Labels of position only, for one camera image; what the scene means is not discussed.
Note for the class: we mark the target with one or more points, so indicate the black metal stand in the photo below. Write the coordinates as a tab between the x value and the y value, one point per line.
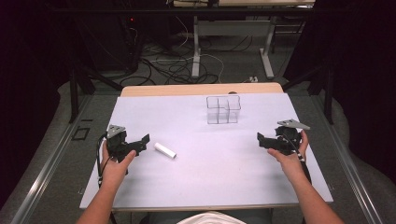
327	87
77	90

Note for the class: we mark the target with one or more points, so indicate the white table mat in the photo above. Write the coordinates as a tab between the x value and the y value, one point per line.
205	168

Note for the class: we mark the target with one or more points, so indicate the black computer tower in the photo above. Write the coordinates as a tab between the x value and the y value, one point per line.
107	40

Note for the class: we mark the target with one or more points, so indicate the metal floor rail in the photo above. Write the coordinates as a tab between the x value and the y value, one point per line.
40	177
345	161

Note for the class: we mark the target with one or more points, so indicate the person's right hand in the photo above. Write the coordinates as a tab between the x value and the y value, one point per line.
291	163

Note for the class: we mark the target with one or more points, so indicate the person's left hand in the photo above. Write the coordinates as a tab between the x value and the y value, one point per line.
115	169

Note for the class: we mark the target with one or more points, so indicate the white power plug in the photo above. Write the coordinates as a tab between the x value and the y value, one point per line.
253	79

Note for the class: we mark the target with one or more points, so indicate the white desk frame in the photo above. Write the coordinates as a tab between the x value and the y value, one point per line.
232	31

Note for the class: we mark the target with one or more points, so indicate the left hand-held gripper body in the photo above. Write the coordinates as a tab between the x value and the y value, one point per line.
115	143

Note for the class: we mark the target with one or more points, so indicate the person's white shirt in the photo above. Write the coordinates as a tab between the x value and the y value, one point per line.
211	218

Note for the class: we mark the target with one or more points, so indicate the clear plastic compartment organizer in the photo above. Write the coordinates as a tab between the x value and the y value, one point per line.
223	109

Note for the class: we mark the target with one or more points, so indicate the white cylinder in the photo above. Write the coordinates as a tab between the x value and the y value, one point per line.
165	150

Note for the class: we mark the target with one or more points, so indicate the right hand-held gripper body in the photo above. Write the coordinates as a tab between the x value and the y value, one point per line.
288	138

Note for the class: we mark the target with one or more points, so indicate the wooden table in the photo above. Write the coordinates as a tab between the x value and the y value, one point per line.
199	89

